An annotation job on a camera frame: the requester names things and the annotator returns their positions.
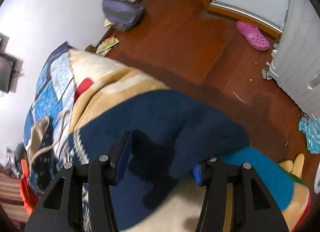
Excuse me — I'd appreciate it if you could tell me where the navy patterned knit sweater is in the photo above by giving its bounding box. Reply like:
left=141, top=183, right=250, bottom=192
left=77, top=90, right=252, bottom=232

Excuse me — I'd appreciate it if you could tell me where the beige canvas tote bag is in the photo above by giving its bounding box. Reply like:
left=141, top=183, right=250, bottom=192
left=25, top=110, right=73, bottom=197

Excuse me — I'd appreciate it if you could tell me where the metal door threshold rail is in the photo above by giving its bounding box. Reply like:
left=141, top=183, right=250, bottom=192
left=209, top=0, right=284, bottom=32

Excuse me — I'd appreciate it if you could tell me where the purple backpack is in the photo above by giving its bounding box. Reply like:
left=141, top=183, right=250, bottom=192
left=102, top=0, right=146, bottom=32

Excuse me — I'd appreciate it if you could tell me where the white wheeled cabinet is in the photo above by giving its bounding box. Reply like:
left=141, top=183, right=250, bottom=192
left=261, top=0, right=320, bottom=118

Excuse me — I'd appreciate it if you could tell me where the yellow slipper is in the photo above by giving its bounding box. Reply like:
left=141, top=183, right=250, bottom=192
left=278, top=153, right=306, bottom=180

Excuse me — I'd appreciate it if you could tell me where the pink clog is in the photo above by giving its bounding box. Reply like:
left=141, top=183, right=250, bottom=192
left=236, top=21, right=271, bottom=52

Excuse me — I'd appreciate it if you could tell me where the dark grey bundle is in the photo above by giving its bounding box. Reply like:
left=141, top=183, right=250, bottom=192
left=14, top=142, right=26, bottom=169

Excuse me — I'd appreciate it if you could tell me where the red cloth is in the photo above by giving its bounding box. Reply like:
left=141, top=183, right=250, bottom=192
left=19, top=157, right=40, bottom=215

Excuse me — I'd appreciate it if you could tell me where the blue patchwork bedspread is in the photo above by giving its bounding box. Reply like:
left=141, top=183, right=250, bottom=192
left=22, top=41, right=78, bottom=165

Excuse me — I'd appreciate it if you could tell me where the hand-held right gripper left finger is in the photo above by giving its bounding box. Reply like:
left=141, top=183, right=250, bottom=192
left=24, top=131, right=132, bottom=232

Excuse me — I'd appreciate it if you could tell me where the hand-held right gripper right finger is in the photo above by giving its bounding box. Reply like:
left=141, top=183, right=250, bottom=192
left=191, top=157, right=288, bottom=232

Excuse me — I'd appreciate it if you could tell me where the beige fleece blanket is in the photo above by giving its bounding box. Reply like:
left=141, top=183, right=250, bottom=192
left=69, top=50, right=312, bottom=232

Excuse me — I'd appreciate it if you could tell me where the striped rug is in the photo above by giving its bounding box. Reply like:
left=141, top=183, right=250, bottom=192
left=0, top=164, right=28, bottom=224

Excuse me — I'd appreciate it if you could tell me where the teal plastic bag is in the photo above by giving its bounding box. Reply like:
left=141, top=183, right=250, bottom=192
left=298, top=117, right=320, bottom=154

